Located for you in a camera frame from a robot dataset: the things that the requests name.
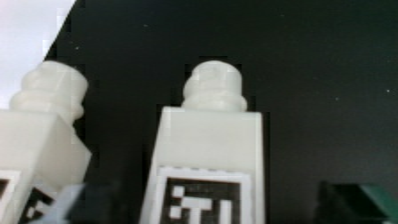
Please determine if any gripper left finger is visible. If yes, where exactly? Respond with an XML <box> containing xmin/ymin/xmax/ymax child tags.
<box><xmin>34</xmin><ymin>182</ymin><xmax>125</xmax><ymax>224</ymax></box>

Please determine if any white sheet with tags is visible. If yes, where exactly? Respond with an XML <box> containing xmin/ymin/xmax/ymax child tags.
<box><xmin>0</xmin><ymin>0</ymin><xmax>77</xmax><ymax>109</ymax></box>

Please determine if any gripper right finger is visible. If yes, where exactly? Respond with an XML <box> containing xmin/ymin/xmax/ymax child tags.
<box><xmin>317</xmin><ymin>182</ymin><xmax>398</xmax><ymax>224</ymax></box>

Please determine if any white table leg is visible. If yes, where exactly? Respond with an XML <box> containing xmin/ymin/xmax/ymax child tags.
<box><xmin>0</xmin><ymin>61</ymin><xmax>91</xmax><ymax>224</ymax></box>
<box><xmin>139</xmin><ymin>61</ymin><xmax>265</xmax><ymax>224</ymax></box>

